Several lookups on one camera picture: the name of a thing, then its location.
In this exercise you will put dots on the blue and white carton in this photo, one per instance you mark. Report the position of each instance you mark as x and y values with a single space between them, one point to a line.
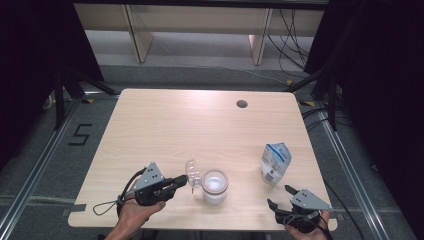
275 163

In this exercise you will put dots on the grey tape strip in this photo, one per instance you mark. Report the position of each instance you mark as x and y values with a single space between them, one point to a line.
78 208
334 216

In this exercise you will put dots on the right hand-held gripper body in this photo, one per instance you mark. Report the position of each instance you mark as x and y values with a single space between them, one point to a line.
303 218

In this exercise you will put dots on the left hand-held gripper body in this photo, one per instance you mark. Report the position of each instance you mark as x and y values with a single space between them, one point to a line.
150 190

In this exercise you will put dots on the black curtain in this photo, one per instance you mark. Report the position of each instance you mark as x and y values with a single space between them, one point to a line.
383 83
26 66

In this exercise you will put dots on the person's right hand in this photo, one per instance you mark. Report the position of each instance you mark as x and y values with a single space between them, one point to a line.
310 236

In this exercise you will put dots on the black metal stand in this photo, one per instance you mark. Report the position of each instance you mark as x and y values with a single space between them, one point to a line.
332 106
60 103

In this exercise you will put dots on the light wooden shelf unit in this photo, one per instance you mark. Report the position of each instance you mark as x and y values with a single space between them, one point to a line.
200 18

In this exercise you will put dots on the person's left hand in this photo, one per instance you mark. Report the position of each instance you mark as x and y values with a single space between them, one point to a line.
136 216

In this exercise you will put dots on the metal floor rail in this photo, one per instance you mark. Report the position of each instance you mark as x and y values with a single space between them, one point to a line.
32 176
346 166

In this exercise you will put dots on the clear glass measuring cup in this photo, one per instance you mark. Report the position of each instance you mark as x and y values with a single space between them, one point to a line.
215 186

